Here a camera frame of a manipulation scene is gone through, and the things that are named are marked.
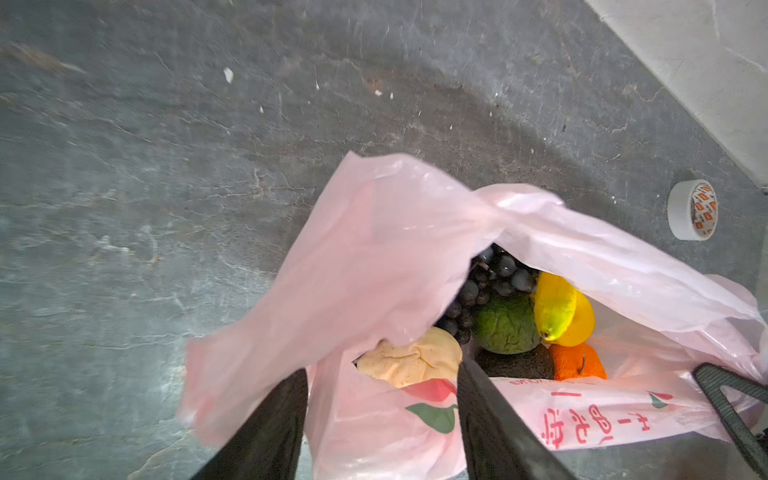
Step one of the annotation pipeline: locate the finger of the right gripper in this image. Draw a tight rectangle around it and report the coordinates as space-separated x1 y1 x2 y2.
692 363 767 477

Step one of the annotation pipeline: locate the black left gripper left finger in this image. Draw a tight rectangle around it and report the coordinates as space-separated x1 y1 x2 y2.
192 369 309 480

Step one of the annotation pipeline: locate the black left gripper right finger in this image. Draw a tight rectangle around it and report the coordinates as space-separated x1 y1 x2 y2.
457 360 575 480

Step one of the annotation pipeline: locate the beige bumpy fruit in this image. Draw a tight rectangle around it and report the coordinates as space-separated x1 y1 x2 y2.
356 327 463 388

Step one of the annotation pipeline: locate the pink plastic bag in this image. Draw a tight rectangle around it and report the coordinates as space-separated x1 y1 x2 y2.
178 154 767 479

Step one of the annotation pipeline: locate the dark avocado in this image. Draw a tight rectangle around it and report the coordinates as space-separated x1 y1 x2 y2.
474 344 555 380

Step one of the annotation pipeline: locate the orange tangerine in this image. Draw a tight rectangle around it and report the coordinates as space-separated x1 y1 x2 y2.
548 343 607 381

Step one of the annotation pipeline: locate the green bumpy fruit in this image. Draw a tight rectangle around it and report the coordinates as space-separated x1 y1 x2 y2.
473 296 541 355

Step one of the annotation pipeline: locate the yellow lemon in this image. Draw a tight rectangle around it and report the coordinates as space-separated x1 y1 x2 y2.
554 291 596 347

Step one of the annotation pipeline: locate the yellow green banana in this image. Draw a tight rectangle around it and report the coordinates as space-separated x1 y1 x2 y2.
534 272 577 342

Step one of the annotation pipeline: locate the dark purple grape bunch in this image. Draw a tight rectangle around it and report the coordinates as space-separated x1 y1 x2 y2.
434 243 540 345

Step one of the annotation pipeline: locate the white tape roll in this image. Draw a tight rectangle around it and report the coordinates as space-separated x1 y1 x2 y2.
667 179 718 242

